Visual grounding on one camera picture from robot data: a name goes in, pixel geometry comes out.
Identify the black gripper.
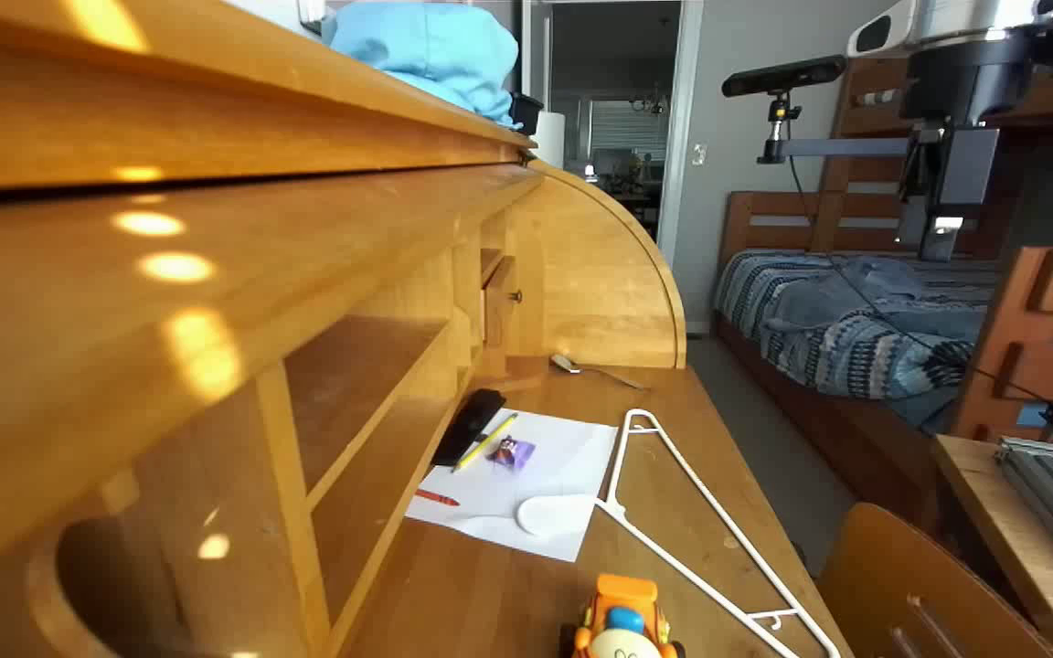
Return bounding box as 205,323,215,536
901,40,1031,266

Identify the white wire clothing hanger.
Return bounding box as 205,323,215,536
593,406,850,658

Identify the wooden roll-top desk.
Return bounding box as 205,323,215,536
0,0,852,658

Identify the wooden side table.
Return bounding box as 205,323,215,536
933,433,1053,658

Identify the wooden chair back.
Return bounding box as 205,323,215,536
817,501,1053,658

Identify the white paper sheet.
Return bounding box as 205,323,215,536
402,406,623,568

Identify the small purple card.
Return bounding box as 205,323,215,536
485,433,539,475

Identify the orange toy car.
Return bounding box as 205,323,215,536
561,569,688,658

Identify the yellow pencil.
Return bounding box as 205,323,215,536
449,412,523,475

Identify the black stapler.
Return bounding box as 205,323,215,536
429,383,507,473

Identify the light blue folded cloth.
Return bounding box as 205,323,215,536
318,0,523,133

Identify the wooden slatted frame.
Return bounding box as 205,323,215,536
952,243,1053,449

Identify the wooden bed frame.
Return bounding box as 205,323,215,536
719,53,1005,266

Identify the black stereo camera bar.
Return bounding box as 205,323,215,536
719,53,852,101

